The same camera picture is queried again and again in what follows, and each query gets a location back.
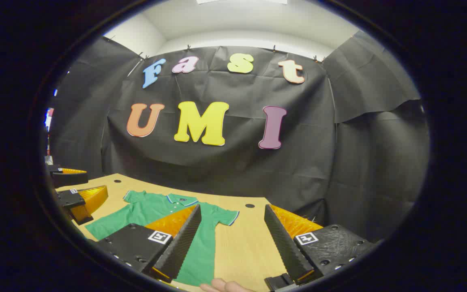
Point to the green T-shirt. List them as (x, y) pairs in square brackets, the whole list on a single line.
[(136, 215)]

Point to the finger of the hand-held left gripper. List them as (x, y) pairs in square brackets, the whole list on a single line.
[(69, 178), (71, 198)]

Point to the black backdrop cloth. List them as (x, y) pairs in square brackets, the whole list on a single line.
[(237, 170)]

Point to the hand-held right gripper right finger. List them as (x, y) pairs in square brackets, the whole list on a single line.
[(284, 243)]

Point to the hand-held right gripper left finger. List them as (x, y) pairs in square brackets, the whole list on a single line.
[(185, 239)]

